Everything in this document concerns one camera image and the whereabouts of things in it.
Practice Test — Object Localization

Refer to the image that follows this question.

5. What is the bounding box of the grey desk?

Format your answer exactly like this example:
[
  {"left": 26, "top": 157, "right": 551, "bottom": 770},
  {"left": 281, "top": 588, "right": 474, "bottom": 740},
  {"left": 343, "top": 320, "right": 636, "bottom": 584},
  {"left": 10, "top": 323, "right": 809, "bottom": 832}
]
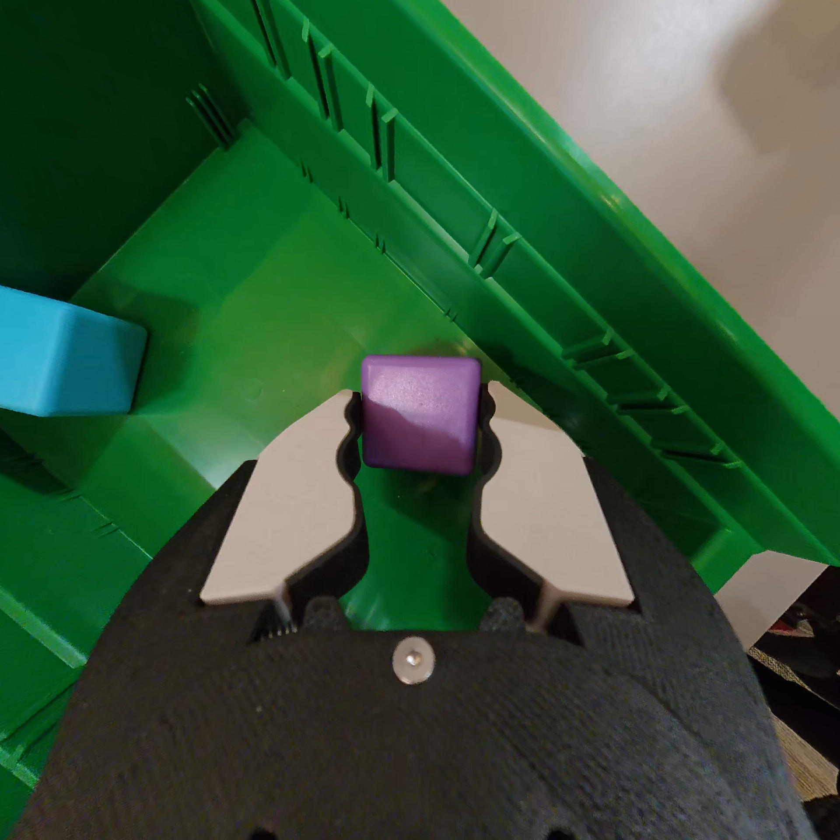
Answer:
[{"left": 440, "top": 0, "right": 840, "bottom": 647}]

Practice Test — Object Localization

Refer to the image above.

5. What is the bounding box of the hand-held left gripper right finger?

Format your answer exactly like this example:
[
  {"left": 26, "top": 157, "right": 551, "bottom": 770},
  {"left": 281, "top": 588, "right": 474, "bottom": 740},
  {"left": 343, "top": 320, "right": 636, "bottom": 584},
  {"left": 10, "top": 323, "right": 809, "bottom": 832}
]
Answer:
[{"left": 466, "top": 381, "right": 636, "bottom": 634}]

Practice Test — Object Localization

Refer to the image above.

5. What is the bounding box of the green plastic bin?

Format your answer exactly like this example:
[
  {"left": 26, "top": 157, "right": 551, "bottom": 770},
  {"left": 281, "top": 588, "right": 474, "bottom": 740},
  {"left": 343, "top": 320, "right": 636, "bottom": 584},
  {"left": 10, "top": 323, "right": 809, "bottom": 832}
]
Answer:
[{"left": 0, "top": 0, "right": 840, "bottom": 808}]

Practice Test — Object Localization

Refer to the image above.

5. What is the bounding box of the purple cube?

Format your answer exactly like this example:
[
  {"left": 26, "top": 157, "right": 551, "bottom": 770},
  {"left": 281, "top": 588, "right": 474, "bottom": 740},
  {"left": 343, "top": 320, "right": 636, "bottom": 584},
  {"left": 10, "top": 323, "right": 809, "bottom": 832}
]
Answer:
[{"left": 360, "top": 355, "right": 483, "bottom": 476}]

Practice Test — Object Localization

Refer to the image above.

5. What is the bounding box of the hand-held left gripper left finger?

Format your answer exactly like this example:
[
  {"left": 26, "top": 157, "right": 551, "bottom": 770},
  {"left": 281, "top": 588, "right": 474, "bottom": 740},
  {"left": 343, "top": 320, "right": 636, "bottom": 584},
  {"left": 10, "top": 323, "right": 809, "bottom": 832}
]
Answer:
[{"left": 199, "top": 388, "right": 370, "bottom": 624}]

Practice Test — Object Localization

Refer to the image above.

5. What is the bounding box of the blue cube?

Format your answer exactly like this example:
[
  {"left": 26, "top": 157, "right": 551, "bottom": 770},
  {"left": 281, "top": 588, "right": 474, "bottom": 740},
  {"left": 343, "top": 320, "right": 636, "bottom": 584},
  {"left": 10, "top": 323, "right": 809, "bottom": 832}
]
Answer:
[{"left": 0, "top": 285, "right": 148, "bottom": 417}]

